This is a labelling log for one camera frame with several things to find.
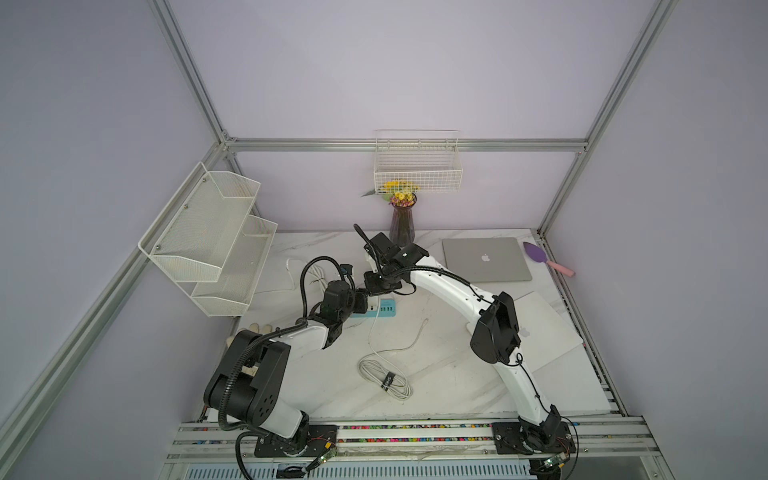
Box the teal power strip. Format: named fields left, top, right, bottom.
left=351, top=297, right=396, bottom=318

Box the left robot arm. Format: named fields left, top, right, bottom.
left=203, top=256, right=367, bottom=449

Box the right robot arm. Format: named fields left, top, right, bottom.
left=356, top=229, right=578, bottom=455

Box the silver closed laptop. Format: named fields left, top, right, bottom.
left=442, top=238, right=532, bottom=284

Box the dark glass flower vase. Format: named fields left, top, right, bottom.
left=389, top=193, right=417, bottom=247

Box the purple pink spatula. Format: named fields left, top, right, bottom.
left=523, top=242, right=575, bottom=278

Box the white two-tier mesh shelf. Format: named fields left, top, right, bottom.
left=138, top=164, right=278, bottom=317

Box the white usb cable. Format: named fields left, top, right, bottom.
left=285, top=257, right=331, bottom=295

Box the coiled power strip cord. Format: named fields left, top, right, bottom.
left=358, top=352, right=415, bottom=401

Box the white wire wall basket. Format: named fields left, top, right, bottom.
left=373, top=129, right=463, bottom=195

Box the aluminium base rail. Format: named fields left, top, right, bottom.
left=159, top=415, right=673, bottom=479

